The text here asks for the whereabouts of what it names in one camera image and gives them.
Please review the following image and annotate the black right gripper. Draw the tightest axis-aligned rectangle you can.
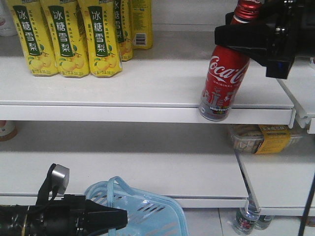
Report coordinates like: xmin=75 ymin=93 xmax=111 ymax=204
xmin=215 ymin=0 xmax=315 ymax=79

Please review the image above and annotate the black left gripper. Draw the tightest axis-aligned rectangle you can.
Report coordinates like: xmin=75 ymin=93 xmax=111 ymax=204
xmin=43 ymin=194 xmax=128 ymax=236

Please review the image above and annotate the red coca-cola can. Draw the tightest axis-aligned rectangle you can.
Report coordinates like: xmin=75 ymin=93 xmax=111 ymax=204
xmin=198 ymin=0 xmax=263 ymax=121

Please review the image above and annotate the light blue plastic basket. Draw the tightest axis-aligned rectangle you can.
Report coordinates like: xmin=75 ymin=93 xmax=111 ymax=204
xmin=84 ymin=176 xmax=189 ymax=236

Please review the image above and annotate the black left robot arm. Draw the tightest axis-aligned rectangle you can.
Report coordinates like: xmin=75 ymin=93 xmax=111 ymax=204
xmin=0 ymin=195 xmax=128 ymax=236

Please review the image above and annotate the cookie tray yellow band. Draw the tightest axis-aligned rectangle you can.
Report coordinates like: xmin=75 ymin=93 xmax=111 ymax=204
xmin=228 ymin=124 xmax=304 ymax=154

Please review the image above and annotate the white shelf unit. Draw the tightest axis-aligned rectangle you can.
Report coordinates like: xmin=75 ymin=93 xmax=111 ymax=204
xmin=0 ymin=31 xmax=294 ymax=207
xmin=236 ymin=58 xmax=315 ymax=216

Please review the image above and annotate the yellow pear drink bottle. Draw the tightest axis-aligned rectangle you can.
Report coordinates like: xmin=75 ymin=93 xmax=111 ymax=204
xmin=6 ymin=0 xmax=59 ymax=77
xmin=40 ymin=0 xmax=90 ymax=78
xmin=78 ymin=0 xmax=122 ymax=78
xmin=131 ymin=0 xmax=153 ymax=50
xmin=114 ymin=0 xmax=133 ymax=61

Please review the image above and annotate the orange C100 juice bottle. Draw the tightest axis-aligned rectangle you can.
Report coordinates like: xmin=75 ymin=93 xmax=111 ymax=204
xmin=0 ymin=120 xmax=17 ymax=142

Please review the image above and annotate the white shelf unit far right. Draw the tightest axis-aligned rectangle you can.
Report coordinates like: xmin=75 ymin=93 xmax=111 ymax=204
xmin=236 ymin=58 xmax=315 ymax=216

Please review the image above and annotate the clear water bottle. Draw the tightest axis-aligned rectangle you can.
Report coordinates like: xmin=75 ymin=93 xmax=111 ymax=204
xmin=254 ymin=215 xmax=274 ymax=231
xmin=232 ymin=208 xmax=259 ymax=236

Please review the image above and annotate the white peach drink bottle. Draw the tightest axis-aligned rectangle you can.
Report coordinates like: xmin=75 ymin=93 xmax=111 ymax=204
xmin=0 ymin=0 xmax=17 ymax=37

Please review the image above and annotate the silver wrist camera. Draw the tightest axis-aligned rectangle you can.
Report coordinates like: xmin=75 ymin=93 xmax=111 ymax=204
xmin=36 ymin=163 xmax=69 ymax=206

